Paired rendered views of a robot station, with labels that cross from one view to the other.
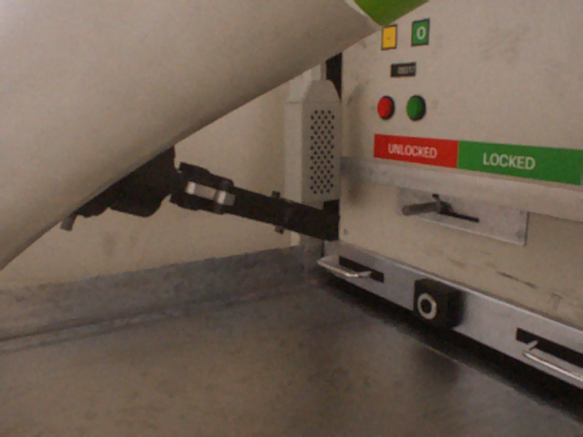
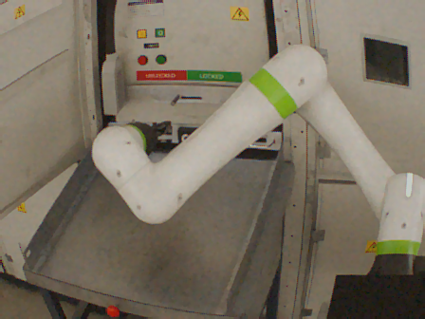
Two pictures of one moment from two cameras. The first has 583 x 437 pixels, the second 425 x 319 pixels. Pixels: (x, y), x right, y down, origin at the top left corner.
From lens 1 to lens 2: 1.31 m
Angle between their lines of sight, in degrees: 43
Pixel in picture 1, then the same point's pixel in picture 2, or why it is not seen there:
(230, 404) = not seen: hidden behind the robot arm
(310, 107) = (116, 72)
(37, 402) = (109, 237)
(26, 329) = (57, 221)
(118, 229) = (29, 162)
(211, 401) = not seen: hidden behind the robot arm
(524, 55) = (212, 43)
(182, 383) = not seen: hidden behind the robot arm
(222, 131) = (58, 93)
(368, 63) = (129, 43)
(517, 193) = (224, 90)
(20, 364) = (78, 233)
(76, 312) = (64, 206)
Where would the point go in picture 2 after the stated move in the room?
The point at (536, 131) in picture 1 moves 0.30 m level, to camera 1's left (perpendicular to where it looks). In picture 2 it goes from (222, 66) to (138, 103)
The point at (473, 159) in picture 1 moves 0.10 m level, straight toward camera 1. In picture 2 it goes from (194, 76) to (210, 87)
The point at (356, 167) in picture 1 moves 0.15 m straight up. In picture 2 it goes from (135, 89) to (133, 46)
